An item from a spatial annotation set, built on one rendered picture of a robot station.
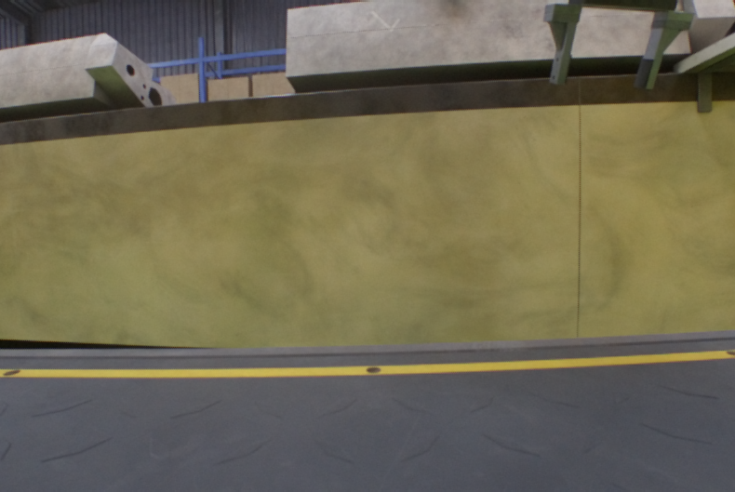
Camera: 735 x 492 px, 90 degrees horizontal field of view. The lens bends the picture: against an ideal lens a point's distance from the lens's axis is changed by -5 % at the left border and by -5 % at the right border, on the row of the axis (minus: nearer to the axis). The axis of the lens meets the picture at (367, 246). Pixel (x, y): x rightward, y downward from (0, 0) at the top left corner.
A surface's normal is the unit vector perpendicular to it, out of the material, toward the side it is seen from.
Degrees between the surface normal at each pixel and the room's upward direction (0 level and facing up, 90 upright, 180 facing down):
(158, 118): 90
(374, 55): 80
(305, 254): 90
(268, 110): 90
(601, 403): 0
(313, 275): 90
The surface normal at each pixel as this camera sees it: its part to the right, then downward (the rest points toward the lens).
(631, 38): -0.13, -0.09
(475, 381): -0.03, -1.00
